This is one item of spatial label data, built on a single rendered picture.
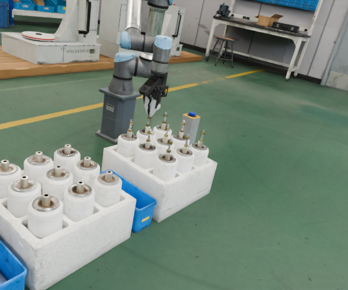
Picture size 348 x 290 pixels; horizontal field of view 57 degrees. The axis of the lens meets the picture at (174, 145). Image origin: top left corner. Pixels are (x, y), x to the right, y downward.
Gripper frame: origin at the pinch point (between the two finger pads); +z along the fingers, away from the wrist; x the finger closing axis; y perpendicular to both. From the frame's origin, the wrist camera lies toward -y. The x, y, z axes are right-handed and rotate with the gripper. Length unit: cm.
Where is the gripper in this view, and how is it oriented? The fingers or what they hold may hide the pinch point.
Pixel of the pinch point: (148, 113)
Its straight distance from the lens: 151.2
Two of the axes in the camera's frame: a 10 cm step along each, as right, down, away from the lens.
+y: 5.4, -2.5, 8.0
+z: -1.8, 9.0, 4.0
